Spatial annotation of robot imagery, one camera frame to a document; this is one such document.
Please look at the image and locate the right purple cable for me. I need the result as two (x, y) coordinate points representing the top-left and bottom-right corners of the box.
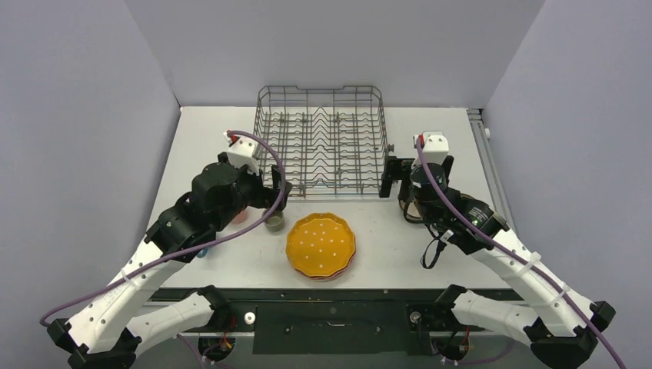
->
(414, 136), (627, 369)

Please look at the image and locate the yellow polka dot plate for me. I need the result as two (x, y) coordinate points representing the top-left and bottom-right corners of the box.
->
(285, 213), (357, 266)

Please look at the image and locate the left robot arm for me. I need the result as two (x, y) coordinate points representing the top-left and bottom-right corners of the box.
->
(44, 153), (291, 368)

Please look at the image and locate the blue mug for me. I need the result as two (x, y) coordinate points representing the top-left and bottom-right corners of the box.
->
(196, 247), (211, 258)

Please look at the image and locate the grey ceramic mug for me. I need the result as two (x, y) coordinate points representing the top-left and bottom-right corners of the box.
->
(263, 209), (284, 233)

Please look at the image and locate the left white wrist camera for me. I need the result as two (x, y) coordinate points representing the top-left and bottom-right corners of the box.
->
(224, 130), (260, 175)

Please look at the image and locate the brown speckled cream bowl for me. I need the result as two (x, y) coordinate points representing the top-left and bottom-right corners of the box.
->
(399, 198), (423, 224)

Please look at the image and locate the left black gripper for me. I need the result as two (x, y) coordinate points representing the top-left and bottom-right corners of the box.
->
(213, 161), (291, 232)

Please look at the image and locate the grey wire dish rack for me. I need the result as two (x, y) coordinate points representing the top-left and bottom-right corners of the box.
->
(253, 85), (393, 198)

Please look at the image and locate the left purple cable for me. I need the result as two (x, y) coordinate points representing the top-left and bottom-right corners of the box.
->
(39, 130), (288, 328)

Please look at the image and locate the pink cup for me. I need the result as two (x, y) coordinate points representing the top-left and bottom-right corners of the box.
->
(231, 209), (248, 224)

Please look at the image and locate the aluminium rail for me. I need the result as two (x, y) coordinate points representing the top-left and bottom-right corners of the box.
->
(466, 108), (516, 229)

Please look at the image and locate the pink plate under stack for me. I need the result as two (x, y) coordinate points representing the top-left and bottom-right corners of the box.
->
(292, 258), (354, 281)

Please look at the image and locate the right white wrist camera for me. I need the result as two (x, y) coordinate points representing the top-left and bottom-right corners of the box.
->
(413, 131), (449, 165)

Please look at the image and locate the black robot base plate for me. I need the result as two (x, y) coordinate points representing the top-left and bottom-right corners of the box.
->
(148, 288), (536, 357)

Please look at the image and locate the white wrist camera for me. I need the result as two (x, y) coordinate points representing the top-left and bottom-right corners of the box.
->
(413, 131), (449, 165)
(224, 130), (260, 175)

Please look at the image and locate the purple cable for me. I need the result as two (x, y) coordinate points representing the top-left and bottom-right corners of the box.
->
(414, 136), (627, 369)
(39, 130), (288, 328)

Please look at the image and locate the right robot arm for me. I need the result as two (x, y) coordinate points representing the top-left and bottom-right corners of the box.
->
(379, 156), (615, 368)

